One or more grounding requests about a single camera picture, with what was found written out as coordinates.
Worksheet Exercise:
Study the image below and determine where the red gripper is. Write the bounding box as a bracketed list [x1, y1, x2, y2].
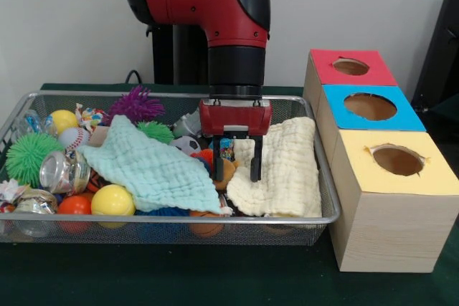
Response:
[199, 102, 274, 183]

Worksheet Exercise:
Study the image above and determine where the brown plush bear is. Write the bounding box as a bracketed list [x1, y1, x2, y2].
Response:
[210, 157, 240, 189]

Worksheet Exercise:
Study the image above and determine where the cream cloth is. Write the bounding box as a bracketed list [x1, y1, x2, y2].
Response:
[227, 116, 323, 218]

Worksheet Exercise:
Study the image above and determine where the silver mesh bin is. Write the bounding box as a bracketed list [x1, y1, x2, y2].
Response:
[0, 90, 341, 247]

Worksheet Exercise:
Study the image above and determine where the wooden box with three holes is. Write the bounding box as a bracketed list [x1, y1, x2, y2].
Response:
[303, 49, 459, 273]

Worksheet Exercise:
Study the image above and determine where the small soccer ball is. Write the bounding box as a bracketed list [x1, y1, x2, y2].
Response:
[168, 135, 202, 156]

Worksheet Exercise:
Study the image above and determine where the mint green cloth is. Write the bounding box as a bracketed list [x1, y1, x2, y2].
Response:
[76, 114, 223, 215]

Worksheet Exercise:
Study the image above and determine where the dark green table cloth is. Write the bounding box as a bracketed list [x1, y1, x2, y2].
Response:
[0, 82, 459, 306]
[421, 102, 459, 135]

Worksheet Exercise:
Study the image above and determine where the purple spiky ball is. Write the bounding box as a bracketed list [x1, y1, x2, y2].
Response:
[103, 85, 166, 124]

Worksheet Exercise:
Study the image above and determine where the large yellow ball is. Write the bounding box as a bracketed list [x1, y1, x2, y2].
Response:
[90, 184, 136, 216]

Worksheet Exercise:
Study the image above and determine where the white baseball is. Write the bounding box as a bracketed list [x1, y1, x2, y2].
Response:
[57, 127, 91, 151]

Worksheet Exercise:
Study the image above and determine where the orange ball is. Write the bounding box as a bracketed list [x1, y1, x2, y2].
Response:
[57, 195, 93, 216]

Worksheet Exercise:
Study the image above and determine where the clear plastic jar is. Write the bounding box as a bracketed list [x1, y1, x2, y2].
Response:
[39, 150, 91, 194]

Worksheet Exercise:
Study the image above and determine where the small yellow ball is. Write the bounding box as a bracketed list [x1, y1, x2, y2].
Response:
[46, 109, 79, 134]

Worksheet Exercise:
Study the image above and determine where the large green spiky ball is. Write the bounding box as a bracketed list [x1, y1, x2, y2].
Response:
[5, 132, 66, 188]

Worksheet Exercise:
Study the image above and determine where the black upright panel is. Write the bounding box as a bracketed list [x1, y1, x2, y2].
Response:
[411, 0, 459, 110]

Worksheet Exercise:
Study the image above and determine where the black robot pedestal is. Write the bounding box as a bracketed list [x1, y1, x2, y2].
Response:
[146, 0, 288, 87]

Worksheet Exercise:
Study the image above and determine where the black cable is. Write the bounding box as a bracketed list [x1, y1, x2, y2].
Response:
[125, 69, 143, 85]

